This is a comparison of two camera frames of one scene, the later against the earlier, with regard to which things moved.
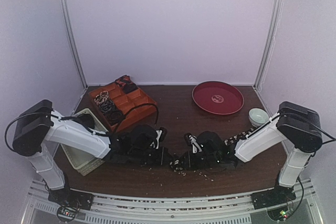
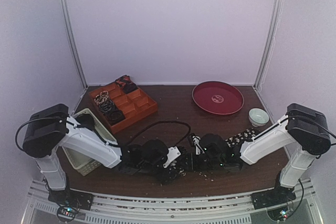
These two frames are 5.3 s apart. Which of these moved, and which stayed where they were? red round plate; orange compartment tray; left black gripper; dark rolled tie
Moved: left black gripper
Stayed: orange compartment tray; dark rolled tie; red round plate
